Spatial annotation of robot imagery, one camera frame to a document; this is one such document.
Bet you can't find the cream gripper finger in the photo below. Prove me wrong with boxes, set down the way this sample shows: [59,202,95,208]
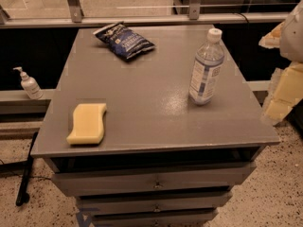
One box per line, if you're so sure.
[261,61,303,126]
[258,23,284,49]

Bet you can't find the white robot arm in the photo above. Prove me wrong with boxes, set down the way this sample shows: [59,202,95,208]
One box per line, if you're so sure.
[258,1,303,125]

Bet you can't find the metal window frame rail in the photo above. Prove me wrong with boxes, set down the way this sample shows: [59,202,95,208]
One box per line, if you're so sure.
[0,0,302,28]

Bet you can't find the clear blue-label plastic bottle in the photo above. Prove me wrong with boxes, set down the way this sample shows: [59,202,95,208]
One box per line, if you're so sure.
[188,28,224,105]

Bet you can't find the white pump dispenser bottle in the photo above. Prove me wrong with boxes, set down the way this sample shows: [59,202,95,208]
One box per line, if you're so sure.
[14,67,43,99]

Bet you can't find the blue chip bag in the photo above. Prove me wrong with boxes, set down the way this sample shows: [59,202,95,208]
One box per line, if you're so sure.
[93,22,155,61]

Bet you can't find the yellow sponge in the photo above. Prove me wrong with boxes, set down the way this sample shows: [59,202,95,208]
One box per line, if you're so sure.
[66,103,107,145]

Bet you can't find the black floor stand leg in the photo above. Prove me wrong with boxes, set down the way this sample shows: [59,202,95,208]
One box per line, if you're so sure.
[15,132,38,206]

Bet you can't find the black cable on rail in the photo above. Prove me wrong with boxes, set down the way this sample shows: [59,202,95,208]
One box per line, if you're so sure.
[234,12,251,25]

